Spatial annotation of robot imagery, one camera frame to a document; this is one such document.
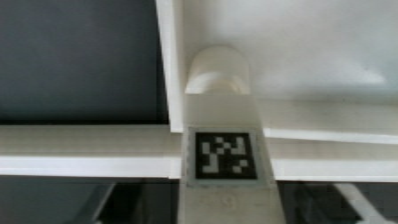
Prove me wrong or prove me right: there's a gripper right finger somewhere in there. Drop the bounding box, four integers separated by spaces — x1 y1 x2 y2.
322 183 390 224

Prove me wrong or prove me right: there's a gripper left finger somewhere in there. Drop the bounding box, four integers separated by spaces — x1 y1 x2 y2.
79 183 143 224

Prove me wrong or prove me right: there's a white table leg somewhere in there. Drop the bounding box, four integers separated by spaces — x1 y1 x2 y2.
178 46 287 224

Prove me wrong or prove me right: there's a white square table top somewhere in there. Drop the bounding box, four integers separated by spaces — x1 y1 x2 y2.
155 0 398 145

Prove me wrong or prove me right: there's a white u-shaped obstacle fence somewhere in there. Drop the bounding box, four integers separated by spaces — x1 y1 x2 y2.
0 125 398 183

